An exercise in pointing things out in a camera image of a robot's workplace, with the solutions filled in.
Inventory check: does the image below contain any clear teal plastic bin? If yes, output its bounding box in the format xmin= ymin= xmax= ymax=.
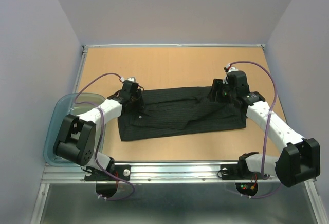
xmin=43 ymin=93 xmax=105 ymax=167

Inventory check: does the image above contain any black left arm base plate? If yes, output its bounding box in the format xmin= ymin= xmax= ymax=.
xmin=81 ymin=164 xmax=132 ymax=182

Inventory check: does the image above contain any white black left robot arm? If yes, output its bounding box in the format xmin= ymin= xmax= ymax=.
xmin=53 ymin=78 xmax=143 ymax=180

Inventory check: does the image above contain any black pinstriped long sleeve shirt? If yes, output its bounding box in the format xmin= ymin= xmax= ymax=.
xmin=118 ymin=86 xmax=246 ymax=142

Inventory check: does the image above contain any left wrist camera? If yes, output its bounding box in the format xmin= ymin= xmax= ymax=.
xmin=119 ymin=77 xmax=136 ymax=83

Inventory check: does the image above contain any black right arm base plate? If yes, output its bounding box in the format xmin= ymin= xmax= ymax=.
xmin=217 ymin=163 xmax=263 ymax=180

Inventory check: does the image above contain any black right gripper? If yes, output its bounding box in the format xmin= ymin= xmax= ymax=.
xmin=207 ymin=78 xmax=236 ymax=103

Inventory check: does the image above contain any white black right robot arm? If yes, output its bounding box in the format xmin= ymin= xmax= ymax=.
xmin=208 ymin=70 xmax=320 ymax=187

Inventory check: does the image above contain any aluminium front mounting rail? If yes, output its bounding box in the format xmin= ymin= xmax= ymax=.
xmin=42 ymin=160 xmax=317 ymax=183

